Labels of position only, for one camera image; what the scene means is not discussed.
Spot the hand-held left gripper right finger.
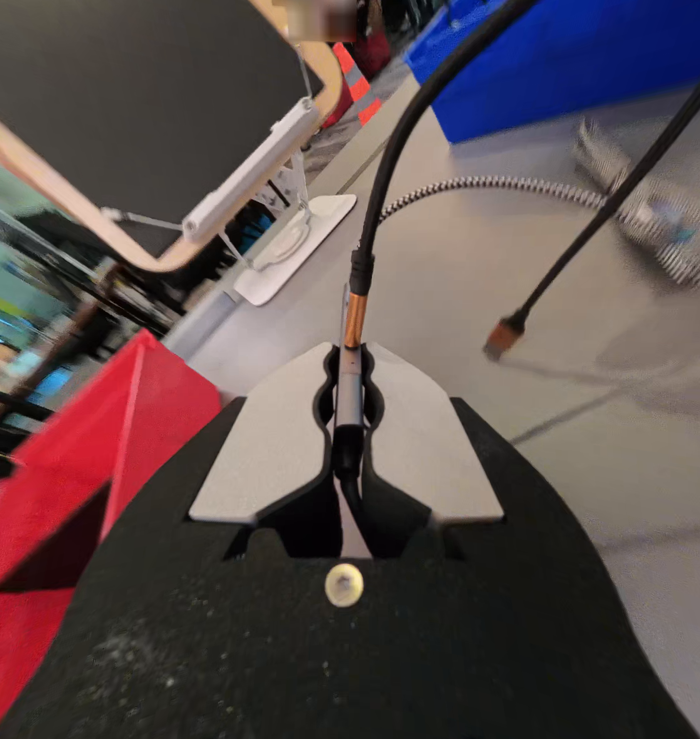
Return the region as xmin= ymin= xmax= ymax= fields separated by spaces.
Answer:
xmin=360 ymin=341 xmax=506 ymax=560

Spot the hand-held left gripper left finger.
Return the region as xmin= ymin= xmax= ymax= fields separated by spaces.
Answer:
xmin=187 ymin=342 xmax=342 ymax=560

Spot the grey usb hub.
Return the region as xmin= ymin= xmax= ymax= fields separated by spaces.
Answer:
xmin=333 ymin=282 xmax=375 ymax=560

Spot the red plastic bin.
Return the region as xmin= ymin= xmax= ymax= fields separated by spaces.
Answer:
xmin=0 ymin=329 xmax=223 ymax=737

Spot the black cable with copper plug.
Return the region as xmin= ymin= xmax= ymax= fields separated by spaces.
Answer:
xmin=343 ymin=0 xmax=700 ymax=363

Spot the blue plastic bin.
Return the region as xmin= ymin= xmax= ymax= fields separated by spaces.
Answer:
xmin=405 ymin=0 xmax=700 ymax=145

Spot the orange traffic cone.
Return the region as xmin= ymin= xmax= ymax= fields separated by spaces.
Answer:
xmin=332 ymin=42 xmax=382 ymax=127

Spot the black board on white stand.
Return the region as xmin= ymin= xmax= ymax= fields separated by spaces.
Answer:
xmin=0 ymin=0 xmax=344 ymax=275

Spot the striped braided cable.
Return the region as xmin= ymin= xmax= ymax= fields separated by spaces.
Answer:
xmin=379 ymin=118 xmax=700 ymax=289

